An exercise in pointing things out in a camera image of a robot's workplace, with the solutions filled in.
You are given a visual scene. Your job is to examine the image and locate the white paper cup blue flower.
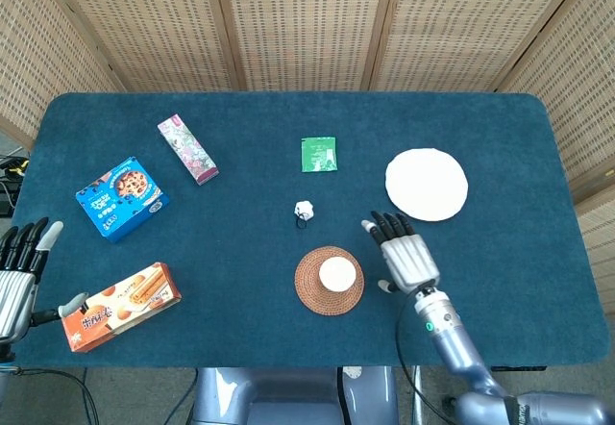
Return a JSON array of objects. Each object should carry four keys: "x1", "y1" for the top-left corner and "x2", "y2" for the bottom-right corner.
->
[{"x1": 318, "y1": 257, "x2": 357, "y2": 293}]

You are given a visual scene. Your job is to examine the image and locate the black floor cable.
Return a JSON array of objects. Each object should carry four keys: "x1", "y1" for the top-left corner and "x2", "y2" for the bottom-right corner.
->
[{"x1": 9, "y1": 366, "x2": 101, "y2": 425}]

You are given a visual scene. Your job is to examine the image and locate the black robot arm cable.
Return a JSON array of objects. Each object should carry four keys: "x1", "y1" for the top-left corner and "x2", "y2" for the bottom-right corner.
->
[{"x1": 394, "y1": 294, "x2": 465, "y2": 425}]

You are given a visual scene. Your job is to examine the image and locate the blue cookie box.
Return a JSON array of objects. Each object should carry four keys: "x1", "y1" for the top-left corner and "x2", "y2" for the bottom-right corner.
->
[{"x1": 75, "y1": 156, "x2": 170, "y2": 243}]

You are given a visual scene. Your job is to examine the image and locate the pink floral carton box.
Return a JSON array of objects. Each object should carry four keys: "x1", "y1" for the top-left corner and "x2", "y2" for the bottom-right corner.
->
[{"x1": 157, "y1": 113, "x2": 220, "y2": 187}]

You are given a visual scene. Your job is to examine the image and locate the grey-blue robot torso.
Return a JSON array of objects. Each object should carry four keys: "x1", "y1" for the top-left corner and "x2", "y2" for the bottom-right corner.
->
[{"x1": 190, "y1": 365, "x2": 401, "y2": 425}]

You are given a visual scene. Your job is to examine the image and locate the woven rattan screen panel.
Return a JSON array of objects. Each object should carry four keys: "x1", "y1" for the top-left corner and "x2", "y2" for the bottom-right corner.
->
[
  {"x1": 40, "y1": 0, "x2": 247, "y2": 93},
  {"x1": 369, "y1": 0, "x2": 593, "y2": 92},
  {"x1": 210, "y1": 0, "x2": 401, "y2": 92},
  {"x1": 499, "y1": 0, "x2": 615, "y2": 201},
  {"x1": 0, "y1": 0, "x2": 127, "y2": 153}
]

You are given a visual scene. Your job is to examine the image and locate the black equipment with yellow cable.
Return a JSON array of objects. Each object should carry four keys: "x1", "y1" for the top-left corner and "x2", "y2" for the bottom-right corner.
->
[{"x1": 0, "y1": 154, "x2": 31, "y2": 219}]

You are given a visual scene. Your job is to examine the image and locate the orange wafer roll box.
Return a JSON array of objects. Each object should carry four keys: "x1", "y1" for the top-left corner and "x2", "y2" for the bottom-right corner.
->
[{"x1": 61, "y1": 262, "x2": 183, "y2": 354}]

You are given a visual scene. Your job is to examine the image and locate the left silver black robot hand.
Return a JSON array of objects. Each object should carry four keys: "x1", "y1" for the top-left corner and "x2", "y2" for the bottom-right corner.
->
[{"x1": 0, "y1": 217, "x2": 90, "y2": 347}]

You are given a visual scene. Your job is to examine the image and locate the dark blue table cloth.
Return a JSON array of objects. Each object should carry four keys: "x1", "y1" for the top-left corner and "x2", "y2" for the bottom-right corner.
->
[{"x1": 12, "y1": 91, "x2": 604, "y2": 369}]

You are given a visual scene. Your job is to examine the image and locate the green foil sachet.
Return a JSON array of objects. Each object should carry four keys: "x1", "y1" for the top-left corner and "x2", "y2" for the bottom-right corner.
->
[{"x1": 300, "y1": 136, "x2": 338, "y2": 174}]

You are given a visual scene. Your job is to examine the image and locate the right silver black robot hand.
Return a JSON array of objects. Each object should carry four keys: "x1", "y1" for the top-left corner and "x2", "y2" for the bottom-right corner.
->
[{"x1": 361, "y1": 212, "x2": 441, "y2": 295}]

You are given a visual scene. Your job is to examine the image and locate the metal table leg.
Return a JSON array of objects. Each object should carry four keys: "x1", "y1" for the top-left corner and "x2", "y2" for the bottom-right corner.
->
[{"x1": 411, "y1": 365, "x2": 427, "y2": 425}]

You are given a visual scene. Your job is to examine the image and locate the white paper plate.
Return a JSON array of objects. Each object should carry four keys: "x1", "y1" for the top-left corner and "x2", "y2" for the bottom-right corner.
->
[{"x1": 384, "y1": 147, "x2": 469, "y2": 223}]

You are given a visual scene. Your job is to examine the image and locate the brown woven rattan coaster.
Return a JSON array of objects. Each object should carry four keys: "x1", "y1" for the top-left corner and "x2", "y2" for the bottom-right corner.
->
[{"x1": 294, "y1": 246, "x2": 365, "y2": 316}]

